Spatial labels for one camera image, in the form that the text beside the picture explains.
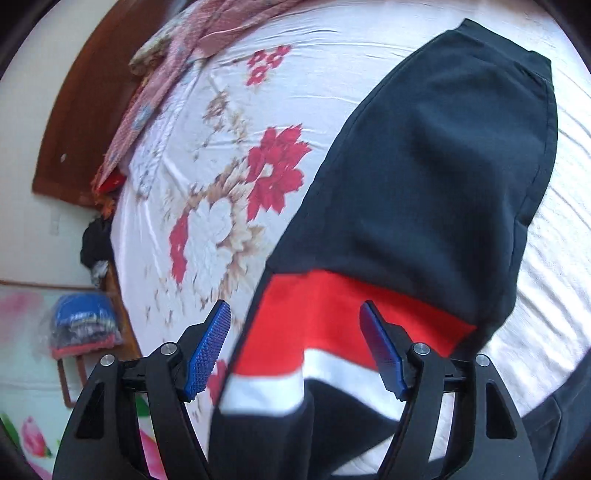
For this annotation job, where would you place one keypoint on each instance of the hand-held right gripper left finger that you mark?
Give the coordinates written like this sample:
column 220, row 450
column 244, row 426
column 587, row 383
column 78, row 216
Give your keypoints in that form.
column 207, row 350

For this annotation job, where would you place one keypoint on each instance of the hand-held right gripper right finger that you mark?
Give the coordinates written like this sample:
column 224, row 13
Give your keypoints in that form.
column 383, row 355

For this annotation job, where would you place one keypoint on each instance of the black pants with red stripe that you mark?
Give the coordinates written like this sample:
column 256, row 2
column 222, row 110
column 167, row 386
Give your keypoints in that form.
column 438, row 161

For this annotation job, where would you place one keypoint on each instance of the plastic bag with blue item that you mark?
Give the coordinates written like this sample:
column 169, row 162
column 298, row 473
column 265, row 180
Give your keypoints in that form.
column 83, row 323

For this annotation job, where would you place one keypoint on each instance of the wooden chair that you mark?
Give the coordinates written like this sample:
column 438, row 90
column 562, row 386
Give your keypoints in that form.
column 69, row 378

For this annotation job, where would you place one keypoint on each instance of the dark clothes pile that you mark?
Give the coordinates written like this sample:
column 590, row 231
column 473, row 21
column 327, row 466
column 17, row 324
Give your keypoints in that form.
column 94, row 244

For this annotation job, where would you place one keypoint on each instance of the floral wardrobe door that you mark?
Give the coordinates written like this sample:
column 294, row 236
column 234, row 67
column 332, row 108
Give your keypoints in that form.
column 27, row 332

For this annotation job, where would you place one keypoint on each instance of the light floral pillow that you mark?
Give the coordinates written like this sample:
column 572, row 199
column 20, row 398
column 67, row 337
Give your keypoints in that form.
column 145, row 175

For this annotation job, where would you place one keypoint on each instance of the red cushion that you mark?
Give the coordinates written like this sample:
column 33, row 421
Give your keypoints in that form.
column 111, row 182

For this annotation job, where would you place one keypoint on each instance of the white floral bed sheet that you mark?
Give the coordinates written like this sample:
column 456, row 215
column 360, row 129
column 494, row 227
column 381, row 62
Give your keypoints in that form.
column 207, row 115

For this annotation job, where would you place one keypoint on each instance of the wooden headboard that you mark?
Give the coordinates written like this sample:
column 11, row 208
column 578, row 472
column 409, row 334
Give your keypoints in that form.
column 78, row 115

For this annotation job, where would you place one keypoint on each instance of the pink checked quilt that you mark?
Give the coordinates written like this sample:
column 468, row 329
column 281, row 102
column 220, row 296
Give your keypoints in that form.
column 175, row 60

